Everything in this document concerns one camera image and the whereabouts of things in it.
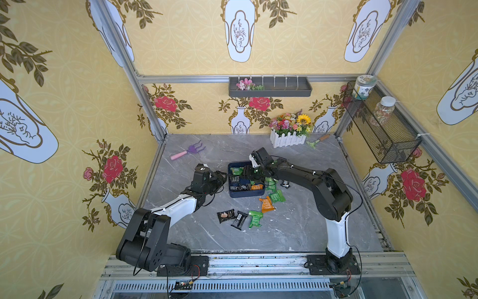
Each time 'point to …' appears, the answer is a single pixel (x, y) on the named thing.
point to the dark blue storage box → (239, 185)
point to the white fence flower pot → (284, 140)
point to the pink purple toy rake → (193, 148)
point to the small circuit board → (183, 285)
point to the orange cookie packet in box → (257, 187)
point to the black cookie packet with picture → (226, 215)
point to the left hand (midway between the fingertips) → (220, 175)
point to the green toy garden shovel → (313, 144)
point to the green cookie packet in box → (237, 171)
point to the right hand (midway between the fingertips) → (248, 171)
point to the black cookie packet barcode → (239, 220)
